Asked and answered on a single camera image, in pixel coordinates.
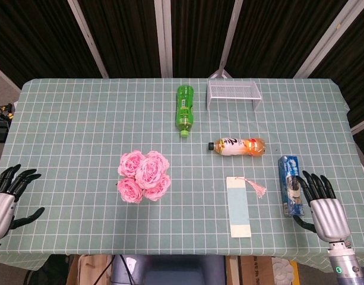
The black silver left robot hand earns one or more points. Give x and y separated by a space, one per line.
2 213

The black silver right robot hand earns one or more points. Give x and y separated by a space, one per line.
330 219

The pink artificial flower bouquet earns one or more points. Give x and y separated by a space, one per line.
144 176

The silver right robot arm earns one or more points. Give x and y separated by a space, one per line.
346 264

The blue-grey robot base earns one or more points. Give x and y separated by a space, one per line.
170 270

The blue cookie package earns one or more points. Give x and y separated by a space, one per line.
290 184

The brown cardboard box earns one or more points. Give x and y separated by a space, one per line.
256 271
91 270

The blue-white bookmark with pink tassel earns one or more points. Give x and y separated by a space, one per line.
238 207

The light wooden board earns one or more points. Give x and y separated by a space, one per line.
232 270

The orange juice plastic bottle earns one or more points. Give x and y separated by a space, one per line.
238 147

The green checked tablecloth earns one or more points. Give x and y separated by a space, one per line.
80 118

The green plastic drink bottle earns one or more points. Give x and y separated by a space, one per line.
184 110

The black curtain backdrop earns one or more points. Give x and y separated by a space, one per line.
128 35

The white metal frame bar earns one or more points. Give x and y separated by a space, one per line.
361 127

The white metal frame post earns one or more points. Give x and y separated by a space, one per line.
229 38
327 38
164 38
88 38

